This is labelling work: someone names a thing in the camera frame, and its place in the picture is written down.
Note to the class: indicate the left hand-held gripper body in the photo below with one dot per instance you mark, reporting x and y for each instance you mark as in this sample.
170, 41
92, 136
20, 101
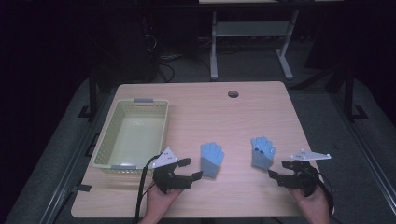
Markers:
169, 182

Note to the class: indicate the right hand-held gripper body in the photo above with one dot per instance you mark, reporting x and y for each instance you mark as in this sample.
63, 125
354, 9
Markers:
302, 180

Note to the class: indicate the plain blue glove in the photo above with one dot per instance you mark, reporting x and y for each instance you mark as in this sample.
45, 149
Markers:
211, 158

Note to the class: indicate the blue glove with white dots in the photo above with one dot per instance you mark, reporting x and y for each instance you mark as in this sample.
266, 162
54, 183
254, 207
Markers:
263, 154

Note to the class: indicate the pale yellow plastic basket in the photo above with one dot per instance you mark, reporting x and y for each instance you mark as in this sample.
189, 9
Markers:
137, 133

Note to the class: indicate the person's left hand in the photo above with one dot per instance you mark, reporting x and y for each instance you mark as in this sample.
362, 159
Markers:
158, 205

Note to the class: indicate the person's right hand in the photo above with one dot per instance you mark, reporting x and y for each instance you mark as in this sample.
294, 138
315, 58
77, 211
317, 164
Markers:
316, 208

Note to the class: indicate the black metal stand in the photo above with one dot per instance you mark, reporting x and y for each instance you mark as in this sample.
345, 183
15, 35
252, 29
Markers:
92, 93
349, 93

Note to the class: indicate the white metal rack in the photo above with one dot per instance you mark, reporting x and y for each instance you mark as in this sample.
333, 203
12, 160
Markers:
252, 28

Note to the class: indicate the aluminium frame rail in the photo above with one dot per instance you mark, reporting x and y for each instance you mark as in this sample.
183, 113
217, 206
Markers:
71, 161
364, 149

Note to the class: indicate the black table bracket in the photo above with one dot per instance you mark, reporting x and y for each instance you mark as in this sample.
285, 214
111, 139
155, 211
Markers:
81, 188

